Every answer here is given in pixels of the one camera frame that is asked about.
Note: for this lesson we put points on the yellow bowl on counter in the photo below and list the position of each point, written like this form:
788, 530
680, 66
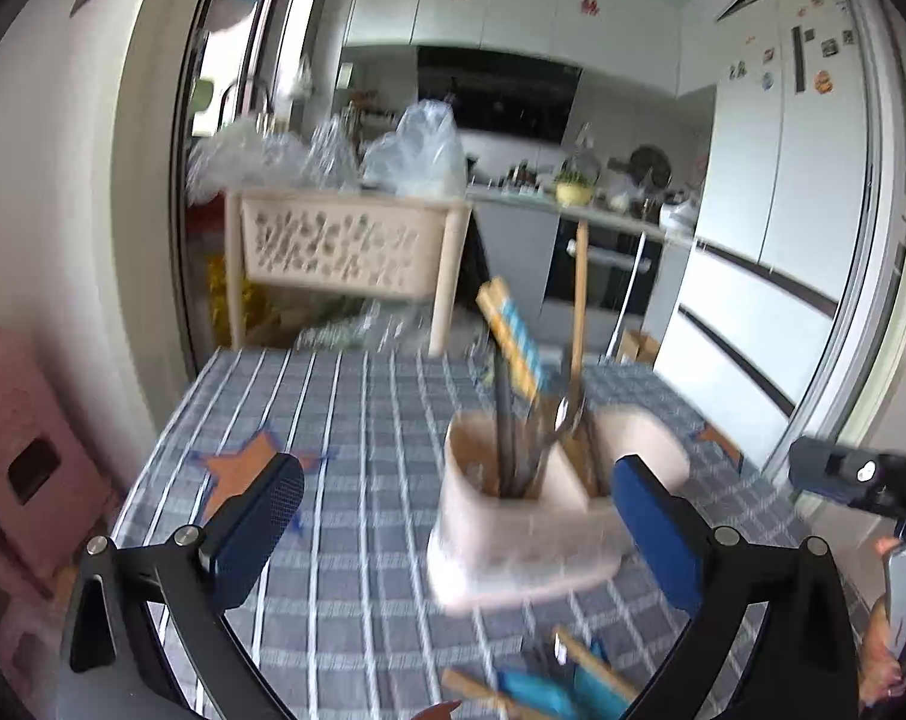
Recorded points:
573, 194

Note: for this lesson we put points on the cardboard box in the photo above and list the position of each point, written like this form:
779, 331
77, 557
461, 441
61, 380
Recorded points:
637, 346

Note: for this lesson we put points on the person right hand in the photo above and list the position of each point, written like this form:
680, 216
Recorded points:
882, 676

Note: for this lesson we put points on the black built-in oven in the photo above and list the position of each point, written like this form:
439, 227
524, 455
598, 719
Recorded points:
618, 273

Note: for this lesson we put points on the beige perforated plastic basket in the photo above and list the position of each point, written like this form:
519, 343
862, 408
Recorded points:
354, 244

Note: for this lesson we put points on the black range hood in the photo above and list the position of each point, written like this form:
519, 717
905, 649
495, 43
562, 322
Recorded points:
498, 92

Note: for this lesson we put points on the pink plastic stool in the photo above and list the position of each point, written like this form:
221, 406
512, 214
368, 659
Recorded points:
51, 492
30, 635

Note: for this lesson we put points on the white refrigerator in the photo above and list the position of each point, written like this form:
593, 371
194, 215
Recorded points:
778, 219

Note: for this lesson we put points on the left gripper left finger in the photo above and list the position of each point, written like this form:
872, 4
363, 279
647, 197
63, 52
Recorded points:
243, 533

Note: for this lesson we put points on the black handled spoon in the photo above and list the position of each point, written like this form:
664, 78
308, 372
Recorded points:
566, 421

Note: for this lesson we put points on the pink utensil holder caddy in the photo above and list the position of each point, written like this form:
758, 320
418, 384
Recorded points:
488, 552

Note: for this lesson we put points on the grey checkered tablecloth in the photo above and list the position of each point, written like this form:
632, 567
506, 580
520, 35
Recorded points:
341, 621

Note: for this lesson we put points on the long wooden chopstick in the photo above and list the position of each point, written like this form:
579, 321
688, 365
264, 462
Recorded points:
470, 688

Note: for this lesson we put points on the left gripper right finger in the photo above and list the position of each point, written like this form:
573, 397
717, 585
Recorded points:
681, 550

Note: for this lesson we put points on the blue patterned chopstick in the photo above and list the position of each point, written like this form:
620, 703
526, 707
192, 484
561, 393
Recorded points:
525, 350

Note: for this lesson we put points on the clear plastic bag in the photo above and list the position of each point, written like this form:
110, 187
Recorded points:
423, 157

